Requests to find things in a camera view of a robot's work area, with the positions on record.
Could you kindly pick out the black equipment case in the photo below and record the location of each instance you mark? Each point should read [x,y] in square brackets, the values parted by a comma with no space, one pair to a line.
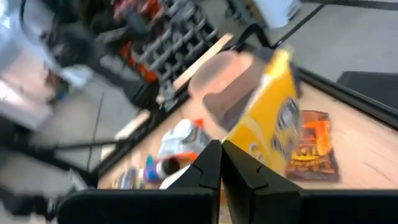
[373,85]

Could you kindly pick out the brown orange snack bag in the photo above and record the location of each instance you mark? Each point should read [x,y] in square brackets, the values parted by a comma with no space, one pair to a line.
[311,149]

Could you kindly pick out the yellow snack packet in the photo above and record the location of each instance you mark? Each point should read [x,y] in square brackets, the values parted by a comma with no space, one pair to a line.
[264,118]

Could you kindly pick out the pink plastic bowl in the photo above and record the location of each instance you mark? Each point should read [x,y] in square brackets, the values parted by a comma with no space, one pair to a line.
[217,74]

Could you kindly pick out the storage rack with bins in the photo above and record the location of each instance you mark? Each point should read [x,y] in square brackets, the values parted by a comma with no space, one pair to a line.
[174,46]

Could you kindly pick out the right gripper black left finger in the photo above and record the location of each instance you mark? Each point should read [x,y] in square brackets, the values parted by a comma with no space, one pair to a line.
[192,202]

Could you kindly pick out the orange snack box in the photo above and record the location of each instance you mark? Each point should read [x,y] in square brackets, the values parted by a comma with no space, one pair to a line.
[230,105]

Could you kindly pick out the blue ramen noodle packet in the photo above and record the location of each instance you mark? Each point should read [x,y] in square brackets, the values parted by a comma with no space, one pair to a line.
[150,172]

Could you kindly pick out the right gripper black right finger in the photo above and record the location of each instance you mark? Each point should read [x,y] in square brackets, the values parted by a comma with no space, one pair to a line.
[264,202]

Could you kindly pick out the white trash can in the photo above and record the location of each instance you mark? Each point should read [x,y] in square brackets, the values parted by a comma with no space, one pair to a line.
[276,12]

